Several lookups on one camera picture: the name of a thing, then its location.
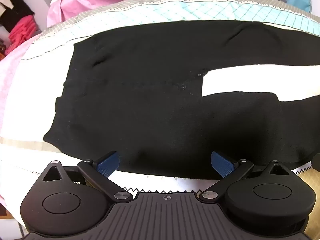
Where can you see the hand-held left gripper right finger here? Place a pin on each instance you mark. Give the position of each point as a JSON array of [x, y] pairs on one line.
[[222, 165]]

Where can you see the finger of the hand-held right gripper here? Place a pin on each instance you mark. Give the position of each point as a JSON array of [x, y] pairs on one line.
[[316, 162]]

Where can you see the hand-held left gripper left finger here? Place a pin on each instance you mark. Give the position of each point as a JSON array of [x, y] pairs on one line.
[[108, 164]]

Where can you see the black pants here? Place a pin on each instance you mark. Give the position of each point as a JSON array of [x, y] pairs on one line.
[[150, 105]]

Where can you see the pink bed sheet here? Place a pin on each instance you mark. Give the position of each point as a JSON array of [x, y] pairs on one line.
[[10, 85]]

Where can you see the pink-red folded clothes stack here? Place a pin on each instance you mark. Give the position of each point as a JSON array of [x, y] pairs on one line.
[[23, 30]]

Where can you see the pink pillow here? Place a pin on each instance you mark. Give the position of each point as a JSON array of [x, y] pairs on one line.
[[82, 0]]

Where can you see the black clothes pile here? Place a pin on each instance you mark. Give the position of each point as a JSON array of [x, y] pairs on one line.
[[17, 7]]

